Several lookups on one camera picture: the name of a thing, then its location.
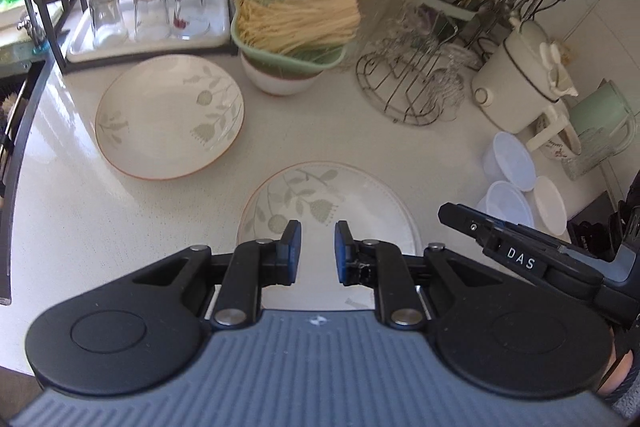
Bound bundle of dried noodles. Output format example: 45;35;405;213
235;0;362;56

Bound floral white cup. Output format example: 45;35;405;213
525;104;584;161

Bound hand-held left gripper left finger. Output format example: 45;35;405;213
131;219;302;329

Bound white plastic tray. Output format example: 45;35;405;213
66;0;234;64

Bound white bowl red rim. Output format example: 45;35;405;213
240;51;324;96

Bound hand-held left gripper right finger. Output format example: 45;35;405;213
334;220;505;331

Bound floral white plate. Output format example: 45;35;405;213
94;55;246;180
236;161;424;312

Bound green mug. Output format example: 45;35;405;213
564;79;637;181

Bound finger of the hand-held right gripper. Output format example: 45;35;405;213
438;202;606;301

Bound clear drinking glass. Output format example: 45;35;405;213
132;0;172;42
88;0;128;48
173;0;213;40

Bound person's right forearm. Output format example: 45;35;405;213
595;322;640;419

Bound metal wire rack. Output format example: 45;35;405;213
355;34;467;127

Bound green plastic basket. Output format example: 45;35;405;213
230;0;362;74

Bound white electric pot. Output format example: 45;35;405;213
471;13;581;136

